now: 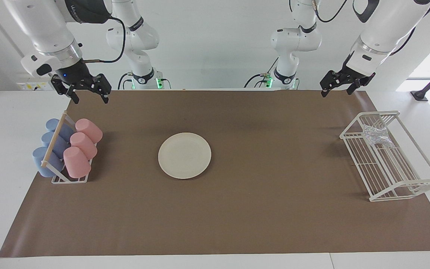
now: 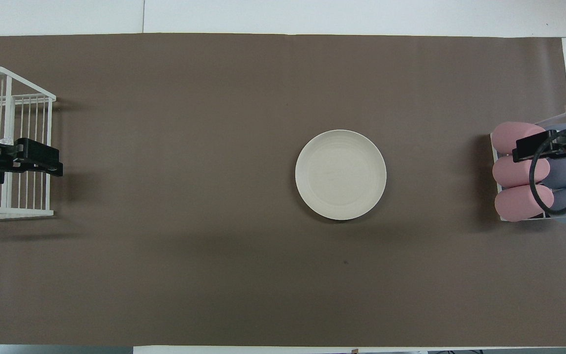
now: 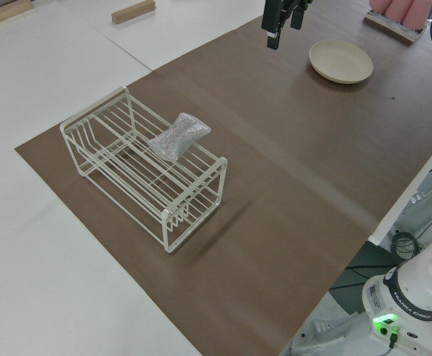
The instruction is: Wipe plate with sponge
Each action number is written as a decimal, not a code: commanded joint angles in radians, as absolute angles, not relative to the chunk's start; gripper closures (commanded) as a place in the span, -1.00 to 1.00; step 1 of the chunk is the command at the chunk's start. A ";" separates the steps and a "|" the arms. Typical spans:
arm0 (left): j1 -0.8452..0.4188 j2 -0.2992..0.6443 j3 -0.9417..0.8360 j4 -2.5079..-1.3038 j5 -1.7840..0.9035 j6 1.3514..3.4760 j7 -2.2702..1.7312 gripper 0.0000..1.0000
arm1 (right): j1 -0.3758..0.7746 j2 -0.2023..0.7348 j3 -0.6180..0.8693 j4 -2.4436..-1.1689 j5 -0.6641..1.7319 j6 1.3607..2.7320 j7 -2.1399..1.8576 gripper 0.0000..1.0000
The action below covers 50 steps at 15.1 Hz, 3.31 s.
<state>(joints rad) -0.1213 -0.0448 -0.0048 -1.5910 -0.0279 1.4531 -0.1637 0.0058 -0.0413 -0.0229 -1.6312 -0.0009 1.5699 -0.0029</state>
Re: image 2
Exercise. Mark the cream round plate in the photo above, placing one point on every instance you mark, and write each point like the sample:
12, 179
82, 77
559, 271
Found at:
340, 174

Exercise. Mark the pink plastic cup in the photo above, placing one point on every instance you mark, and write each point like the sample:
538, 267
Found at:
514, 204
504, 137
509, 172

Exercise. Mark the brown table mat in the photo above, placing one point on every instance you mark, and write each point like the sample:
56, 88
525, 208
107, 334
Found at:
189, 246

